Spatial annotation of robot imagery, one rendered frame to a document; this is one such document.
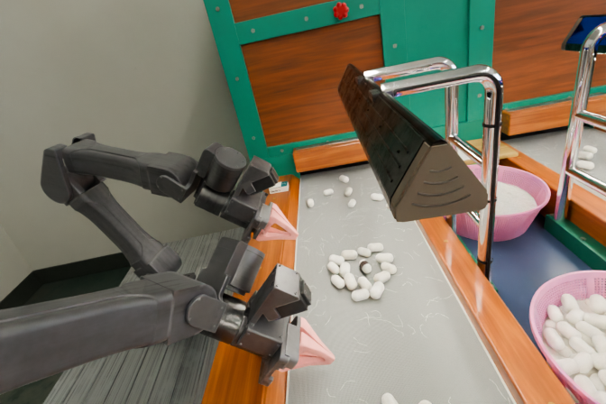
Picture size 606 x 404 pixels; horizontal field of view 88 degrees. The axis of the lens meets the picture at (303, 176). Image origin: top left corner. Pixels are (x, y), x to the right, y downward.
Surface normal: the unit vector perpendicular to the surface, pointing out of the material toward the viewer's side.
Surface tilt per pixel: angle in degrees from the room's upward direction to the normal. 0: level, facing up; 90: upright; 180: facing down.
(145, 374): 0
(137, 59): 90
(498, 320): 0
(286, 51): 90
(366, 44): 90
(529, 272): 0
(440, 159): 90
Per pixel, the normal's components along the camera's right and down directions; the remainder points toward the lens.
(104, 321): 0.83, 0.01
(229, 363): -0.19, -0.89
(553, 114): -0.02, 0.43
